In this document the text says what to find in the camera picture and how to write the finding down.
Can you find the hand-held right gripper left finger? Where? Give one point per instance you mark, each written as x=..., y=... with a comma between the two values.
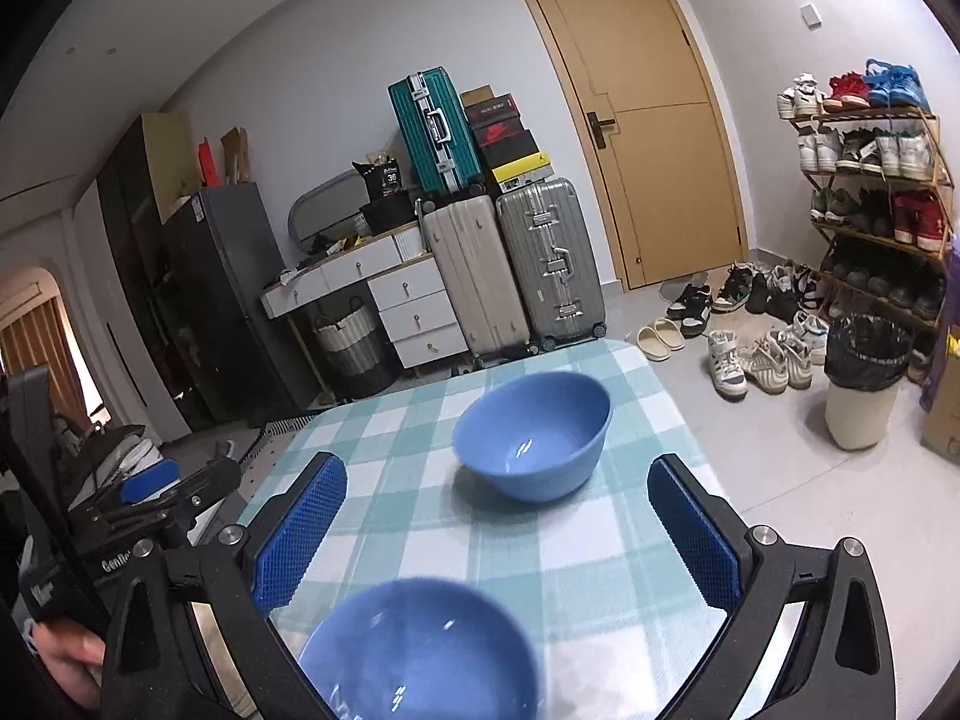
x=300, y=532

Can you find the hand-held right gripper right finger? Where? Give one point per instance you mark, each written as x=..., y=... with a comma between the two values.
x=694, y=532

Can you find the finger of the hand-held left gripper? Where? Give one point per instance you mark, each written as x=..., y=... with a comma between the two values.
x=214, y=480
x=150, y=481

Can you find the blue bowl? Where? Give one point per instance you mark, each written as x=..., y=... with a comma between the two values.
x=555, y=465
x=420, y=660

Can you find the person's left hand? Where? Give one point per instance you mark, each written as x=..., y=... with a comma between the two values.
x=71, y=664

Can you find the grey black bag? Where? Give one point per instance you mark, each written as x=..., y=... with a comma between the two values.
x=112, y=457

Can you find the teal checked tablecloth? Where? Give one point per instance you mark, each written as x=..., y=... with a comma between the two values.
x=600, y=540

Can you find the brown striped curtain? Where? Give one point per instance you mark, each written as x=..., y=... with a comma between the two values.
x=37, y=352

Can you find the dark grey fridge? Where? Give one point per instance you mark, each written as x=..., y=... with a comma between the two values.
x=225, y=300

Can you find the scattered group of shoes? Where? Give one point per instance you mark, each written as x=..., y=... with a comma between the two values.
x=765, y=352

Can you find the cream slipper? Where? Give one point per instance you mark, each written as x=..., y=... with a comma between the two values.
x=649, y=341
x=670, y=334

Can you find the white trash bin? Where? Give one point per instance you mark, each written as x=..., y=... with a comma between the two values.
x=859, y=420

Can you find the dark wardrobe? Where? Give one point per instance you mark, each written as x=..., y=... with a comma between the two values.
x=135, y=255

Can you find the grey floor mat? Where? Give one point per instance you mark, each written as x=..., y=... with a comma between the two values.
x=675, y=286

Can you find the black bin liner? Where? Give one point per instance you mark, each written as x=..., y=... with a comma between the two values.
x=866, y=352

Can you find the white dressing table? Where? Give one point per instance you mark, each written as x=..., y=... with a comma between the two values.
x=409, y=307

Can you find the large cardboard box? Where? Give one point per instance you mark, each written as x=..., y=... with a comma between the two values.
x=941, y=420

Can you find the grey framed mirror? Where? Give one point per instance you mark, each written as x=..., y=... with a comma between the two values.
x=322, y=202

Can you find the silver suitcase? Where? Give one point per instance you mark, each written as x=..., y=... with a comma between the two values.
x=547, y=262

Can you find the beige suitcase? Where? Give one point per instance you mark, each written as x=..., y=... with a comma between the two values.
x=472, y=277

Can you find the white ribbed storage box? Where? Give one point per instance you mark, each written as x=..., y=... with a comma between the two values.
x=410, y=241

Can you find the black storage box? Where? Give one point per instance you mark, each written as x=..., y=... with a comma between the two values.
x=390, y=214

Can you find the beige cardboard sheet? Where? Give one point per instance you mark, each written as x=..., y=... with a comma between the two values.
x=169, y=157

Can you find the brown cardboard box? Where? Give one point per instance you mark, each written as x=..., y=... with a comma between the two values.
x=235, y=154

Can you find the black paper bag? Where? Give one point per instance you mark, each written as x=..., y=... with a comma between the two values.
x=382, y=180

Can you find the yellow wooden door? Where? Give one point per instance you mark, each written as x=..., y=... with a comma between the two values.
x=652, y=187

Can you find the purple bag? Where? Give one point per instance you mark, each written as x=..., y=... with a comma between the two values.
x=952, y=300

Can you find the wooden shoe rack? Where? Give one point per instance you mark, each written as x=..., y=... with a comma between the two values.
x=870, y=229

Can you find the yellow black shoe box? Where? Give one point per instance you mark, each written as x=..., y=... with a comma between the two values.
x=525, y=176

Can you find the teal suitcase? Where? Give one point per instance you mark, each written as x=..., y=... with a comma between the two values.
x=427, y=127

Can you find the shelved collection of sneakers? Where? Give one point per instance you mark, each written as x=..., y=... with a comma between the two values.
x=900, y=150

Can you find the black red shoe box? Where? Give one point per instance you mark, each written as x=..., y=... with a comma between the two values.
x=495, y=124

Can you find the brown shoe box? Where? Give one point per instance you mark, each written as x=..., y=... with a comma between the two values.
x=476, y=97

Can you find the white light switch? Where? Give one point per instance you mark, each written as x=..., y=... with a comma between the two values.
x=810, y=14

